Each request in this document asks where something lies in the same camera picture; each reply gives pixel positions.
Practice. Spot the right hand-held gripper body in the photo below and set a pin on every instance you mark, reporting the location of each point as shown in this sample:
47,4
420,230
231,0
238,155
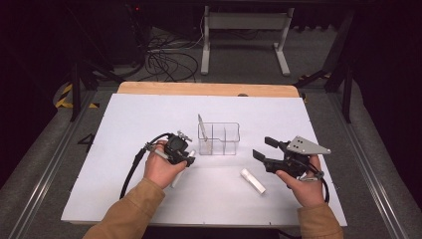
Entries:
298,156

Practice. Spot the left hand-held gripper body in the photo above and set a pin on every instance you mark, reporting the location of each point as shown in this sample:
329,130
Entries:
175,147

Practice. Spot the white pen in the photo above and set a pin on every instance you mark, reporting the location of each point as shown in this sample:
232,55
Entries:
191,153

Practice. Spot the clear plastic organizer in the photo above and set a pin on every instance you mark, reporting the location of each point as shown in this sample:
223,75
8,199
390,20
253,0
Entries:
225,142

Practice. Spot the person's left hand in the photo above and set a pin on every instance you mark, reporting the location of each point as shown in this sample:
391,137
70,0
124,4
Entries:
162,171

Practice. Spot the person's right hand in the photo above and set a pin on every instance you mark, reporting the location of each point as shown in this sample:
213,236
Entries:
308,191

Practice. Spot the white eraser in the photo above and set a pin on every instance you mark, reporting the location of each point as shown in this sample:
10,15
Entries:
253,181

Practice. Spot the white board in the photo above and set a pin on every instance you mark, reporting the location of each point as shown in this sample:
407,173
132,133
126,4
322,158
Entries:
232,109

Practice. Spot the wooden table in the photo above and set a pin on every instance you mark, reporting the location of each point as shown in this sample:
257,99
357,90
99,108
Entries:
199,89

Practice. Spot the black metal stand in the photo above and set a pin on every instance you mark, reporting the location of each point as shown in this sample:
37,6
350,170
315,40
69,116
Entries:
347,96
76,93

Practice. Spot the yellow black floor tape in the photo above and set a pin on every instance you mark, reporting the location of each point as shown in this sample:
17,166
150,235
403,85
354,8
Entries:
64,99

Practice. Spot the metal floor rail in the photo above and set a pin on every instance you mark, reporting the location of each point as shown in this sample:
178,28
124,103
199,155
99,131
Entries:
368,172
49,172

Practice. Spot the white desk frame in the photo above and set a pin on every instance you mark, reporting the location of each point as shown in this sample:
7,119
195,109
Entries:
245,20

